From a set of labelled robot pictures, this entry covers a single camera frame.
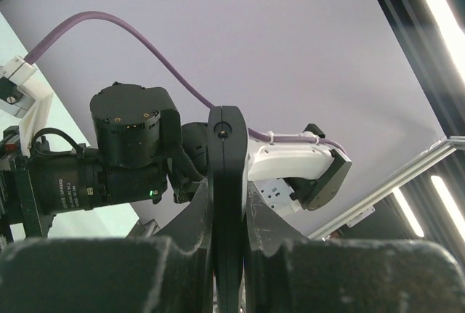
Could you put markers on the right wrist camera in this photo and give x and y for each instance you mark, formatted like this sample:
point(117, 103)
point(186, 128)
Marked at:
point(25, 98)

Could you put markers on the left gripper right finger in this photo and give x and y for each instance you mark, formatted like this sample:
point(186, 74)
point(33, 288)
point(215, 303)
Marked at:
point(287, 272)

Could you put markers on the ceiling light strip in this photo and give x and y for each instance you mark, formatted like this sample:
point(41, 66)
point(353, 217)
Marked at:
point(449, 203)
point(452, 34)

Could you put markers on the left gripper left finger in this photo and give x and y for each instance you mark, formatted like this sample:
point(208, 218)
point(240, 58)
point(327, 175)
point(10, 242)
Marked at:
point(170, 271)

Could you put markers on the right aluminium frame post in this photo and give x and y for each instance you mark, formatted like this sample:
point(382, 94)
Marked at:
point(438, 151)

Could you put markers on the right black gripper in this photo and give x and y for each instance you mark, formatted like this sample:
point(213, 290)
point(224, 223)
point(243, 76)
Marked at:
point(139, 154)

